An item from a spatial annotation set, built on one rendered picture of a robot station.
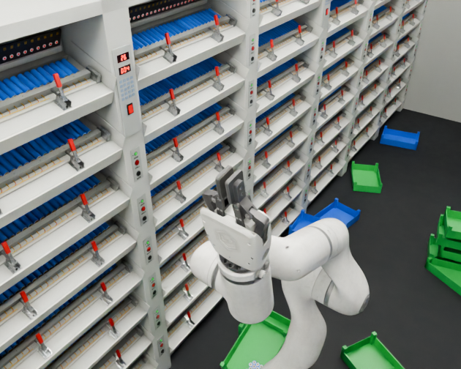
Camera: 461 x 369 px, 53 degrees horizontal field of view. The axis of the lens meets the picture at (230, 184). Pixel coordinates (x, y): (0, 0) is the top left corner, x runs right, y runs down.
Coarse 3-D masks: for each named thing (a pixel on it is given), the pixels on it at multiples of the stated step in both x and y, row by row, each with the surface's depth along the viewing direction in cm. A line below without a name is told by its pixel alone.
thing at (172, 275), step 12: (204, 228) 224; (192, 240) 217; (204, 240) 221; (180, 252) 210; (192, 252) 215; (168, 264) 204; (180, 264) 208; (168, 276) 202; (180, 276) 205; (168, 288) 199
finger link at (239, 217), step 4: (248, 196) 64; (236, 204) 63; (236, 208) 64; (240, 208) 63; (236, 212) 64; (240, 212) 64; (236, 216) 65; (240, 216) 64; (244, 216) 65; (236, 220) 66; (240, 220) 65; (240, 224) 66; (244, 224) 66
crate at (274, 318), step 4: (272, 312) 243; (268, 316) 246; (272, 316) 245; (276, 316) 243; (280, 316) 241; (268, 320) 244; (272, 320) 244; (276, 320) 244; (280, 320) 243; (284, 320) 241; (288, 320) 239; (240, 324) 233; (244, 324) 238; (276, 324) 242; (280, 324) 242; (284, 324) 242; (288, 324) 240; (240, 328) 232; (284, 328) 240; (288, 328) 240; (240, 332) 234
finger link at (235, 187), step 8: (232, 176) 61; (240, 176) 62; (232, 184) 61; (240, 184) 62; (232, 192) 62; (240, 192) 62; (232, 200) 63; (240, 200) 63; (248, 200) 64; (248, 208) 64; (256, 208) 64; (248, 216) 64
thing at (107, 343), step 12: (132, 300) 187; (120, 312) 185; (132, 312) 187; (144, 312) 188; (108, 324) 180; (120, 324) 182; (132, 324) 184; (96, 336) 176; (108, 336) 178; (120, 336) 179; (84, 348) 172; (96, 348) 173; (108, 348) 175; (72, 360) 168; (84, 360) 169; (96, 360) 170
